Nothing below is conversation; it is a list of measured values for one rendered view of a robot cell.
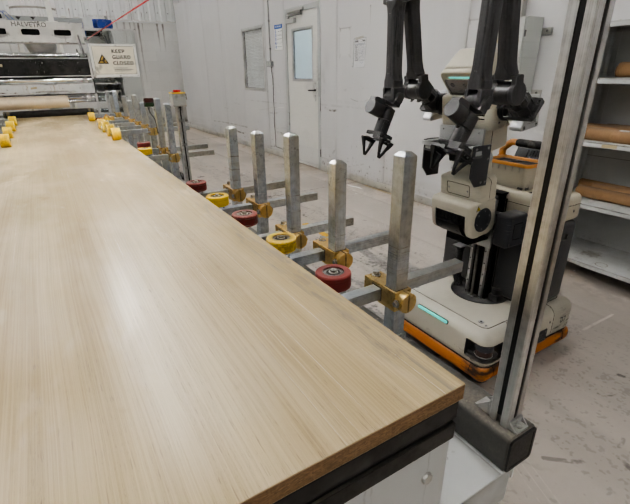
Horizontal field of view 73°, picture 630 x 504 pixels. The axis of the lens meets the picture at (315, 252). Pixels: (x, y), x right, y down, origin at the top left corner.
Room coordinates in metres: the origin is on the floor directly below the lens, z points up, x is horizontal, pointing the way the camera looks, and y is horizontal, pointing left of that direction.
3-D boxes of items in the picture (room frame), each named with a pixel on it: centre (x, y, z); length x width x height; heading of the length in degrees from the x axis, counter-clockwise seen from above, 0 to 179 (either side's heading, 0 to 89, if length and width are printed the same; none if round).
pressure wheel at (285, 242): (1.06, 0.09, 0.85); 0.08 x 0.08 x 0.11
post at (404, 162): (0.89, -0.19, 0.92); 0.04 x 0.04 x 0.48; 31
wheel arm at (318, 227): (1.38, 0.05, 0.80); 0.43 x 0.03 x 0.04; 121
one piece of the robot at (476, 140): (1.76, -0.58, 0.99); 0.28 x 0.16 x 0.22; 31
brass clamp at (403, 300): (0.91, -0.18, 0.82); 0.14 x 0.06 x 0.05; 31
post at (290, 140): (1.32, 0.07, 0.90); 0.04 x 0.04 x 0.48; 31
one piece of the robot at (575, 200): (1.96, -0.91, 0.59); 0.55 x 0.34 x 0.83; 31
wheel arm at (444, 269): (0.95, -0.21, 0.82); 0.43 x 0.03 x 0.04; 121
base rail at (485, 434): (2.77, 0.94, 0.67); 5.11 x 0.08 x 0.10; 31
